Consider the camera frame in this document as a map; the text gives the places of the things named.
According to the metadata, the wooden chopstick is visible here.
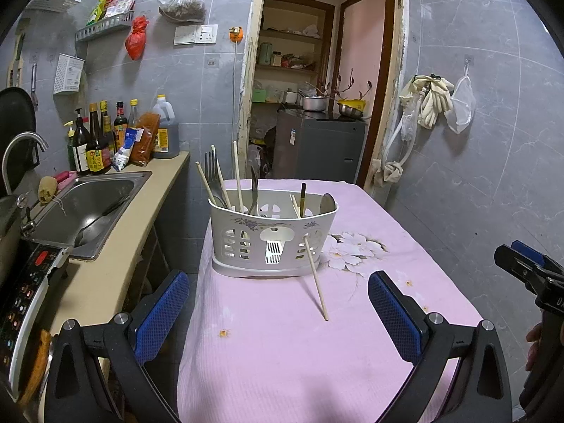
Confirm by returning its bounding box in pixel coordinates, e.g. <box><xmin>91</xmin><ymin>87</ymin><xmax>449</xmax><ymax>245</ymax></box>
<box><xmin>209</xmin><ymin>145</ymin><xmax>231</xmax><ymax>209</ymax></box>
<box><xmin>290</xmin><ymin>194</ymin><xmax>329</xmax><ymax>322</ymax></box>
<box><xmin>232</xmin><ymin>140</ymin><xmax>244</xmax><ymax>213</ymax></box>
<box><xmin>195</xmin><ymin>161</ymin><xmax>217</xmax><ymax>206</ymax></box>

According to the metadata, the steel fork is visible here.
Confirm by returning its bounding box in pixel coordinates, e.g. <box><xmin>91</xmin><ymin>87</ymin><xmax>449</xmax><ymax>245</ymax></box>
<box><xmin>204</xmin><ymin>145</ymin><xmax>231</xmax><ymax>209</ymax></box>

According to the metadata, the steel utensil handle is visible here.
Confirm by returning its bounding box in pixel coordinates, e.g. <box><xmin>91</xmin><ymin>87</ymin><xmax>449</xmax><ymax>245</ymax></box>
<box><xmin>249</xmin><ymin>166</ymin><xmax>259</xmax><ymax>216</ymax></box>

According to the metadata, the steel spoon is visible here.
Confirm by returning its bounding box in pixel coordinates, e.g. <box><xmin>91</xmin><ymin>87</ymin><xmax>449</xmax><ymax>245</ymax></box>
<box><xmin>319</xmin><ymin>193</ymin><xmax>337</xmax><ymax>215</ymax></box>

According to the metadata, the gold handled spoon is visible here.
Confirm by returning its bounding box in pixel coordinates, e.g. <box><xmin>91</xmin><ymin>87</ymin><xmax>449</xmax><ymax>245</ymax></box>
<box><xmin>299</xmin><ymin>182</ymin><xmax>307</xmax><ymax>218</ymax></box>

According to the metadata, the beige kitchen counter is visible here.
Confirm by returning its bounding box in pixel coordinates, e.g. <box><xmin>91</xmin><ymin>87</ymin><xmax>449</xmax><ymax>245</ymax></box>
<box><xmin>43</xmin><ymin>152</ymin><xmax>189</xmax><ymax>335</ymax></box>

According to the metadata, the steel kitchen sink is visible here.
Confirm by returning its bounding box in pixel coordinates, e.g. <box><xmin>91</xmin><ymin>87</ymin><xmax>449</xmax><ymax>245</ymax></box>
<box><xmin>23</xmin><ymin>171</ymin><xmax>152</xmax><ymax>261</ymax></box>

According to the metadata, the right hand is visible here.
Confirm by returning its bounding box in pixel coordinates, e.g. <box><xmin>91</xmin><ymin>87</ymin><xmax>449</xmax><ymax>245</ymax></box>
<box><xmin>525</xmin><ymin>323</ymin><xmax>542</xmax><ymax>372</ymax></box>

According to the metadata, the pink floral table cloth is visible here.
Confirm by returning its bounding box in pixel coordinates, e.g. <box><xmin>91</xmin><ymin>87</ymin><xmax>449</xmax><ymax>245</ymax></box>
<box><xmin>177</xmin><ymin>182</ymin><xmax>480</xmax><ymax>422</ymax></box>

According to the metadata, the induction cooker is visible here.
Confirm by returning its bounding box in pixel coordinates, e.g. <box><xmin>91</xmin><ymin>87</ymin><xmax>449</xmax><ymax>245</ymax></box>
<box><xmin>1</xmin><ymin>240</ymin><xmax>73</xmax><ymax>400</ymax></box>

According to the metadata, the white plastic utensil holder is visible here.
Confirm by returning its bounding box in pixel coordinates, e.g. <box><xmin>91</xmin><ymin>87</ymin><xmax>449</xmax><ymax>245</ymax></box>
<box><xmin>210</xmin><ymin>190</ymin><xmax>338</xmax><ymax>278</ymax></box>

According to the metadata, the knotted beige rag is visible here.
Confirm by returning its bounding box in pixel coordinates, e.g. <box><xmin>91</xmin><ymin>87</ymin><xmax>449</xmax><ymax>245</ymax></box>
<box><xmin>371</xmin><ymin>159</ymin><xmax>403</xmax><ymax>186</ymax></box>

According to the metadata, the yellow sponge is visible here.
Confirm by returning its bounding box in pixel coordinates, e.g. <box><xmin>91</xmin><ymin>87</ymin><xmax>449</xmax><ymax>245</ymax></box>
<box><xmin>37</xmin><ymin>176</ymin><xmax>58</xmax><ymax>205</ymax></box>

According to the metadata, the dark soy sauce bottle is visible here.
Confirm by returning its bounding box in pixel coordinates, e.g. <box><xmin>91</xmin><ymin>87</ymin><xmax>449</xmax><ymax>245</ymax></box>
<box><xmin>86</xmin><ymin>103</ymin><xmax>111</xmax><ymax>175</ymax></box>

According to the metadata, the large oil jug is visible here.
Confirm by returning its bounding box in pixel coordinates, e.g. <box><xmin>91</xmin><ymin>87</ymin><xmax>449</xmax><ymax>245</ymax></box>
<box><xmin>152</xmin><ymin>94</ymin><xmax>180</xmax><ymax>159</ymax></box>

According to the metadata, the orange seasoning packet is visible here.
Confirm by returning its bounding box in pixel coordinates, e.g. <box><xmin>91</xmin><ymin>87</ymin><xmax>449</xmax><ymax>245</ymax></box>
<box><xmin>129</xmin><ymin>112</ymin><xmax>161</xmax><ymax>166</ymax></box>

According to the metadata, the grey cabinet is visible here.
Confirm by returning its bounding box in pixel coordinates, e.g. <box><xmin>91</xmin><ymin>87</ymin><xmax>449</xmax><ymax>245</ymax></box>
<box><xmin>271</xmin><ymin>109</ymin><xmax>367</xmax><ymax>183</ymax></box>

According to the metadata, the curved steel faucet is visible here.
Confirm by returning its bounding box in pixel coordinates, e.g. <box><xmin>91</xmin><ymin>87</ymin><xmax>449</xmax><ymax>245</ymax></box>
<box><xmin>1</xmin><ymin>131</ymin><xmax>49</xmax><ymax>196</ymax></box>

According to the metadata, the steel bowl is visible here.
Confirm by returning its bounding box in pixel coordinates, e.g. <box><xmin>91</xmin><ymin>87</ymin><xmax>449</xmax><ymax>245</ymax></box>
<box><xmin>338</xmin><ymin>103</ymin><xmax>363</xmax><ymax>119</ymax></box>

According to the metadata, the aluminium cooking pot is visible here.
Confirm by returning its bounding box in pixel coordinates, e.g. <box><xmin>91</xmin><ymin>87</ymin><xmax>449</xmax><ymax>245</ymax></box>
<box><xmin>301</xmin><ymin>96</ymin><xmax>330</xmax><ymax>113</ymax></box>

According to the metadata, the green box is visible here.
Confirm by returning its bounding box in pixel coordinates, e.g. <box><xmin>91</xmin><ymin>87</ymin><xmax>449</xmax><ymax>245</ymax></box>
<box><xmin>251</xmin><ymin>89</ymin><xmax>267</xmax><ymax>103</ymax></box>

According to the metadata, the red plastic bag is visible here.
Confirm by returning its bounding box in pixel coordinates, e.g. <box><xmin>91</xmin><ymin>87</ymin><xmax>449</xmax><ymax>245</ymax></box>
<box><xmin>124</xmin><ymin>16</ymin><xmax>149</xmax><ymax>60</ymax></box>

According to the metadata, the hanging bag of dried goods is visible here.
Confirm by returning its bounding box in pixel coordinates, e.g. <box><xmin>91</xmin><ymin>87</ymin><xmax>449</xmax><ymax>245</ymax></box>
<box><xmin>158</xmin><ymin>0</ymin><xmax>207</xmax><ymax>24</ymax></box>

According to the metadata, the wooden door frame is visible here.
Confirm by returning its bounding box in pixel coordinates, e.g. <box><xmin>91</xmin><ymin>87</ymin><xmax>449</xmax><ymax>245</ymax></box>
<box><xmin>236</xmin><ymin>0</ymin><xmax>409</xmax><ymax>194</ymax></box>

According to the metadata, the white hose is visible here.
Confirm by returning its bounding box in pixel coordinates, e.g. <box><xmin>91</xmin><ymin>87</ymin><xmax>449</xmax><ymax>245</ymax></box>
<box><xmin>380</xmin><ymin>87</ymin><xmax>425</xmax><ymax>173</ymax></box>

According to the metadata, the white wall box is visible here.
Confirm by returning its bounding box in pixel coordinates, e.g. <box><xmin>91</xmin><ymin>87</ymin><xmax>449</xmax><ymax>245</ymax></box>
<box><xmin>53</xmin><ymin>54</ymin><xmax>84</xmax><ymax>96</ymax></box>

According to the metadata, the white wall socket panel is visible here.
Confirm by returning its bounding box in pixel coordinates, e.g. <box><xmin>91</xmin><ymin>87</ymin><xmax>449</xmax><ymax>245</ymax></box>
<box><xmin>173</xmin><ymin>24</ymin><xmax>218</xmax><ymax>46</ymax></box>

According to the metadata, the orange wall hook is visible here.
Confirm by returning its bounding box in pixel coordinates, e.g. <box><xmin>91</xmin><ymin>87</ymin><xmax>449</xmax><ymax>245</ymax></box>
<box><xmin>228</xmin><ymin>27</ymin><xmax>244</xmax><ymax>44</ymax></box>

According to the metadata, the grey wall shelf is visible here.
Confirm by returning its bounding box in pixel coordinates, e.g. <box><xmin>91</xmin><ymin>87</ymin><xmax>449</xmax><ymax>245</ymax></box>
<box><xmin>75</xmin><ymin>11</ymin><xmax>134</xmax><ymax>43</ymax></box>

